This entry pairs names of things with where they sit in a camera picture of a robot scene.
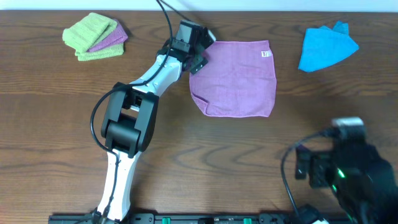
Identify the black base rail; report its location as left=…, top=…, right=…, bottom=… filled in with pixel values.
left=48, top=212, right=352, bottom=224

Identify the purple folded cloth in stack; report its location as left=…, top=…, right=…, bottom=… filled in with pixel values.
left=88, top=19, right=128, bottom=52

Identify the blue cloth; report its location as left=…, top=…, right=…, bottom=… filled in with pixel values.
left=298, top=21, right=359, bottom=72

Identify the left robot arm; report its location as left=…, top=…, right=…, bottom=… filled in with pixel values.
left=91, top=20, right=216, bottom=223

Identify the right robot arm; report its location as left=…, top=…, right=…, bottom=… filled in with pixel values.
left=295, top=129, right=397, bottom=223

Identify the purple microfiber cloth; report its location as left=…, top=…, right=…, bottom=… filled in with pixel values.
left=189, top=40, right=277, bottom=118

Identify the green folded cloth top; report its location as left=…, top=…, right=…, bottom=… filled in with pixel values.
left=62, top=12, right=118, bottom=54

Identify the green folded cloth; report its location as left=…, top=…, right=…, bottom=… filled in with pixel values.
left=75, top=43, right=124, bottom=61
left=62, top=12, right=118, bottom=54

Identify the green folded cloth bottom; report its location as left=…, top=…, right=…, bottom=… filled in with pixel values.
left=75, top=43, right=124, bottom=61

